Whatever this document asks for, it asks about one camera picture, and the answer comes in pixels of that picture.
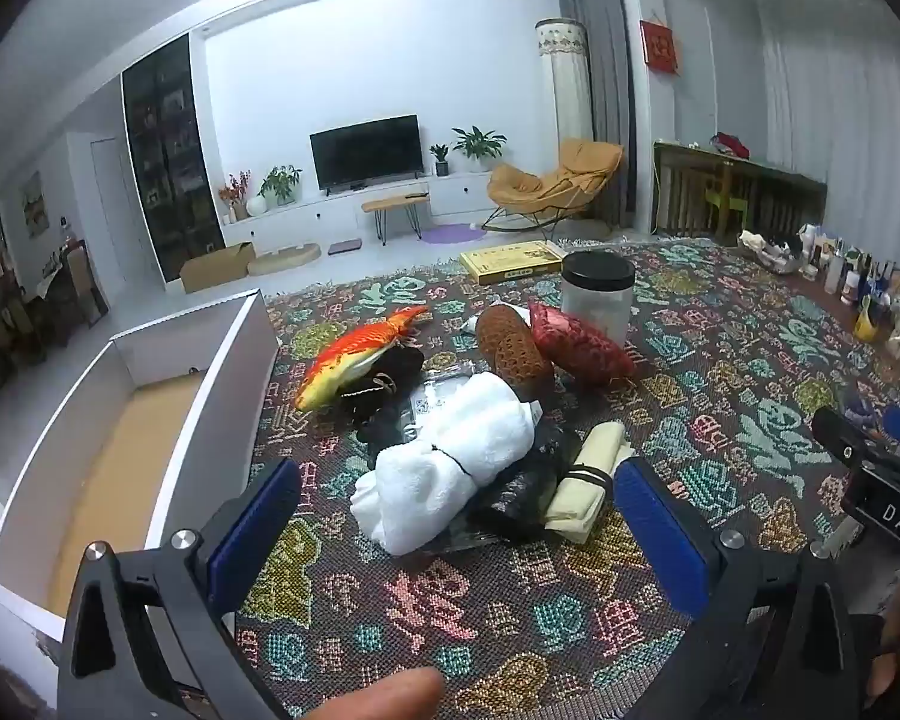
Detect white door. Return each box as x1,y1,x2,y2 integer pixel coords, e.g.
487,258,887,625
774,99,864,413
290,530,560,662
90,136,155,293

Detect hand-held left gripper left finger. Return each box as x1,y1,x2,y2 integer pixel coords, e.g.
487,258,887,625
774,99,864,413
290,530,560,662
56,457,305,720

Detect basket of small items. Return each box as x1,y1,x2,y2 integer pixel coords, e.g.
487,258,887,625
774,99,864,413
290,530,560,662
736,231,800,275

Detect black flat television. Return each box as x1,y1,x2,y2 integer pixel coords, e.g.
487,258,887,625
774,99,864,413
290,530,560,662
310,115,426,192

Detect red wall hanging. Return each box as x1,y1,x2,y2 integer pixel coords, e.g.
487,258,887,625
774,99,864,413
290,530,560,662
640,19,680,77

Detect covered tower air conditioner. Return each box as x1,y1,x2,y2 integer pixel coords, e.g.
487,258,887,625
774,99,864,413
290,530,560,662
535,17,595,143

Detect cream cloth with band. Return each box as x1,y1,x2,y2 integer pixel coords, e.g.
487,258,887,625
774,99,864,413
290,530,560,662
544,420,637,545

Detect bushy green potted plant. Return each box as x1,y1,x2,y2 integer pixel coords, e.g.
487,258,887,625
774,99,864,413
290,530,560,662
259,165,303,207

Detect black glass display cabinet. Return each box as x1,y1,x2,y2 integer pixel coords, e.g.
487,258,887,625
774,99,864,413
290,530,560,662
121,34,227,287

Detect black hair claw with bow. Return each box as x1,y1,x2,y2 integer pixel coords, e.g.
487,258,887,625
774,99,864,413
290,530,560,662
354,410,428,458

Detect brown knitted pouch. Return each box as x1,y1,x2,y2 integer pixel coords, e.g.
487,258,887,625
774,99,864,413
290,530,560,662
475,304,556,400

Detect wooden bench with hairpin legs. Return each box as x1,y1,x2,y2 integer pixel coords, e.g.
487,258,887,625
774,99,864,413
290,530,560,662
361,193,430,245

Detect wooden dining chair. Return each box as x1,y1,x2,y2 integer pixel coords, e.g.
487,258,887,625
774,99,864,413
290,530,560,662
60,240,110,331

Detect person's left hand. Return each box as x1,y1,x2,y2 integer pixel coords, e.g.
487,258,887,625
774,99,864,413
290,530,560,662
311,667,446,720

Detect white storage box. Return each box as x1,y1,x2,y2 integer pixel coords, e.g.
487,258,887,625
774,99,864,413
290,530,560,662
0,289,282,642

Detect white sheer curtain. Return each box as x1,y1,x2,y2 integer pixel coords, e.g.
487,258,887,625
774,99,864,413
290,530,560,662
757,0,900,271

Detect black scrunchie with rhinestones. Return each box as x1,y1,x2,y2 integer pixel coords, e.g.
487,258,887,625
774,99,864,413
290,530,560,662
341,371,407,419

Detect red mesh pouch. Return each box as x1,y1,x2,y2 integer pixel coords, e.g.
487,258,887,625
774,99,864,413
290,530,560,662
527,300,637,386

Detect grey curtain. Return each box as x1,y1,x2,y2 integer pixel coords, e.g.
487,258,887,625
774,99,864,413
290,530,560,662
555,0,638,230

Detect large leafy potted plant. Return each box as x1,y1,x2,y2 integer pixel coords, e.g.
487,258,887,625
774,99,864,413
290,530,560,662
451,126,508,172

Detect white towel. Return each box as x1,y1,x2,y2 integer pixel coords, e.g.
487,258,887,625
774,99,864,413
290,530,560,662
350,373,541,557

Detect long white tv cabinet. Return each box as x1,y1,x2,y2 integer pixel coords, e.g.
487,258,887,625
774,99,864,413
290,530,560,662
221,171,496,248

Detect purple round mat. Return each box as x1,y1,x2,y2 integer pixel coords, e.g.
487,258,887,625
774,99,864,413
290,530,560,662
420,223,485,245

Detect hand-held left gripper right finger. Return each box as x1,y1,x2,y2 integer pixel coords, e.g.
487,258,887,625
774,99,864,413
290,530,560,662
611,457,860,720

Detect beige floor cushion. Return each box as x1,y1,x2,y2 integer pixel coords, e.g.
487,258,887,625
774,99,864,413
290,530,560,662
247,242,323,276

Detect cardboard box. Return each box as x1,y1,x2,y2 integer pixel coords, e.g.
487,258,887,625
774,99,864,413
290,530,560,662
178,241,257,293

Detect plain black fuzzy scrunchie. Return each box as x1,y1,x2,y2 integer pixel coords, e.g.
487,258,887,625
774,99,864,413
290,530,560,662
375,345,427,392

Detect red flowers in vase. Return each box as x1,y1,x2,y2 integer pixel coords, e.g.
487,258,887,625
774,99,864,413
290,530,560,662
219,169,252,222

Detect dark wooden desk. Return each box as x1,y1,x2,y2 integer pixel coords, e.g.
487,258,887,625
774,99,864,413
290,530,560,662
652,139,828,241

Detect row of bottles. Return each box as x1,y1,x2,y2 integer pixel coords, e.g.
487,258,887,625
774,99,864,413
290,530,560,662
795,223,900,361

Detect colourful patterned woven blanket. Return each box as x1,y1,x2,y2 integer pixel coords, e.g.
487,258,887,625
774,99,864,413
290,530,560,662
232,236,900,720

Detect framed wall picture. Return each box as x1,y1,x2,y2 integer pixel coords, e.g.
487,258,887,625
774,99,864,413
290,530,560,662
21,171,50,238

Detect black plastic bag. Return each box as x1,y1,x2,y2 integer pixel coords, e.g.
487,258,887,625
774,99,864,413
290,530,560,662
469,420,582,541

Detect orange rocking chair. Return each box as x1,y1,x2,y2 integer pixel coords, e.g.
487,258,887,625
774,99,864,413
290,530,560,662
482,137,625,233

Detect orange yellow fish plush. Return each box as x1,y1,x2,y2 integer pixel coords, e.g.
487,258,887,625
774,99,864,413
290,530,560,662
294,305,430,412

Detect flat yellow box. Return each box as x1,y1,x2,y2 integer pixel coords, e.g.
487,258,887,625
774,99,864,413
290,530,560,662
460,240,569,286

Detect clear jar with black lid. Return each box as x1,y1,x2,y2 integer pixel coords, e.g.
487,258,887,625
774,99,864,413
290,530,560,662
560,251,636,351

